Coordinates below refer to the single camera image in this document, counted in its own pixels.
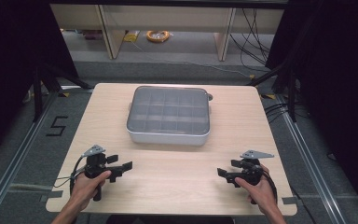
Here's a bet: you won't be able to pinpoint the person's left hand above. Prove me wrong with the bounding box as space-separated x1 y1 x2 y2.
69 170 113 213

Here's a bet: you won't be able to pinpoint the grey tape strip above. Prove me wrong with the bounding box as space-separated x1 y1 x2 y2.
40 189 64 203
281 196 302 207

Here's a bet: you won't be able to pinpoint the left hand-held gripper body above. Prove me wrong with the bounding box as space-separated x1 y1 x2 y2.
81 144 120 202

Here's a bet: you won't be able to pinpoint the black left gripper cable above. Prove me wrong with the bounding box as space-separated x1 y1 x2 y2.
69 155 88 196

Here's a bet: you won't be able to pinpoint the person's right hand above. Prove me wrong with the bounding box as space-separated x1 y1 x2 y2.
234 164 282 217

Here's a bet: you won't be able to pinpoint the yellow packet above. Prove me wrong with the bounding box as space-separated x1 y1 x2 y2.
123 30 141 44

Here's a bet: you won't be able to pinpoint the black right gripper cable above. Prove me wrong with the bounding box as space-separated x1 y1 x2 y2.
261 170 279 203

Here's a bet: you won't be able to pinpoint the black floor cables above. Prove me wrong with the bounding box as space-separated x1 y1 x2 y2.
263 102 309 125

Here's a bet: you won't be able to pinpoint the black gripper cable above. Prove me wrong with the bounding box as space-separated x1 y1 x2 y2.
69 155 88 196
261 170 279 203

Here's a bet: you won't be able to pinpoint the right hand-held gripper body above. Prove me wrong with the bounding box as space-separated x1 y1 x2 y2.
225 149 275 205

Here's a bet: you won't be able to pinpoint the white compartment box grey lid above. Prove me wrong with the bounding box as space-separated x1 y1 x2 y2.
126 85 213 147

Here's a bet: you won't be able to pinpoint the hanging black cables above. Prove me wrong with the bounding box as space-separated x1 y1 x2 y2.
228 7 276 73

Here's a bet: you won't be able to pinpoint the grey left gripper cable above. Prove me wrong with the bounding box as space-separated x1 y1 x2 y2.
53 167 87 189

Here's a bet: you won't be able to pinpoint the black metal stand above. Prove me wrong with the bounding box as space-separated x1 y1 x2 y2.
32 63 93 123
245 59 302 123

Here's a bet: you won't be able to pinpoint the black curtain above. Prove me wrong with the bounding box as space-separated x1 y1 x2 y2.
265 0 358 216
0 0 79 162

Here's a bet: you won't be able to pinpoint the aluminium floor rail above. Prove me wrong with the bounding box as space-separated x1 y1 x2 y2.
0 90 60 224
276 94 347 224

